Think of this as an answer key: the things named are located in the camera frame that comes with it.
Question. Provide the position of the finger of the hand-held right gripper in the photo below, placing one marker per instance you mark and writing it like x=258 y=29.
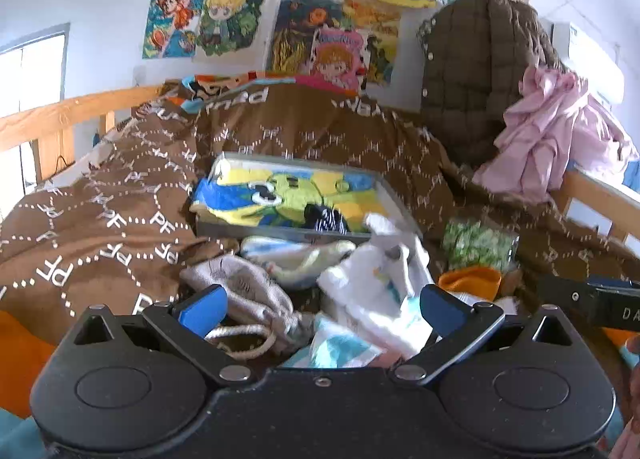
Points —
x=590 y=301

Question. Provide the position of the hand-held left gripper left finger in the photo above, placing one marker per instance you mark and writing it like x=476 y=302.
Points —
x=202 y=311

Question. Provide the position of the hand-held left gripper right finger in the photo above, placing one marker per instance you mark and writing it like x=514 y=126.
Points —
x=440 y=310

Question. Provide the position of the grey cardboard box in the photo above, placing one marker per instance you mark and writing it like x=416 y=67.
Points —
x=235 y=234

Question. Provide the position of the white cloth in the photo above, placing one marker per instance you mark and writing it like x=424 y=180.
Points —
x=392 y=234

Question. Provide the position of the white fluffy towel blue patch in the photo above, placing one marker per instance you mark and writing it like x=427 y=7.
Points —
x=350 y=299

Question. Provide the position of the person's right hand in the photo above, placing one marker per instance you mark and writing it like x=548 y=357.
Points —
x=632 y=419

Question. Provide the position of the orange bowl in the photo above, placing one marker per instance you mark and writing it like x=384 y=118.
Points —
x=470 y=281

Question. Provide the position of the bag of green pieces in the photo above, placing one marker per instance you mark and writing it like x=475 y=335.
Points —
x=475 y=244

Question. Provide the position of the striped blue yellow towel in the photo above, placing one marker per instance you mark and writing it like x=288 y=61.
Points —
x=290 y=259

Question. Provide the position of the cartoon printed cloth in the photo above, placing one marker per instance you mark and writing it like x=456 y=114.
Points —
x=280 y=189

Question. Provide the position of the brown printed duvet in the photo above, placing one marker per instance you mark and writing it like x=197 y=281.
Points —
x=110 y=199

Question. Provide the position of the dark striped socks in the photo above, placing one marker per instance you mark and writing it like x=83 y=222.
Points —
x=325 y=219

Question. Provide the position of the pink cloth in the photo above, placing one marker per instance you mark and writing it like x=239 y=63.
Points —
x=550 y=139

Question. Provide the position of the orange blanket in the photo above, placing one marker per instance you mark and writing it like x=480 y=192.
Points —
x=22 y=364

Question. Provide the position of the teal cloth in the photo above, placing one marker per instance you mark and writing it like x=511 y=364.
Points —
x=15 y=436

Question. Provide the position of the brown quilted jacket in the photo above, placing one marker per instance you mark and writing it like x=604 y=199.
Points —
x=475 y=74

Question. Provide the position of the white air conditioner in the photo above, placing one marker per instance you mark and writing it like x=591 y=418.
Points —
x=595 y=54

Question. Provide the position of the window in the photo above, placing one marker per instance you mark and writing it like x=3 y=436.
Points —
x=30 y=89

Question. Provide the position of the orange-haired girl blue poster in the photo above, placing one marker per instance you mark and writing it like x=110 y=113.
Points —
x=170 y=19

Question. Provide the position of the wooden bed rail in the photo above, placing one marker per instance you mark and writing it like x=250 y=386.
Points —
x=60 y=114
x=595 y=194

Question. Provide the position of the pink cartoon wall poster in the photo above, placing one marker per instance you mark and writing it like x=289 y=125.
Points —
x=335 y=61

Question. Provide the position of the blond boy wall poster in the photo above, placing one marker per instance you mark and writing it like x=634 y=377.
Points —
x=230 y=24

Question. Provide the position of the dark orange wall poster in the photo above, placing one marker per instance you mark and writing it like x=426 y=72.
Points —
x=295 y=34

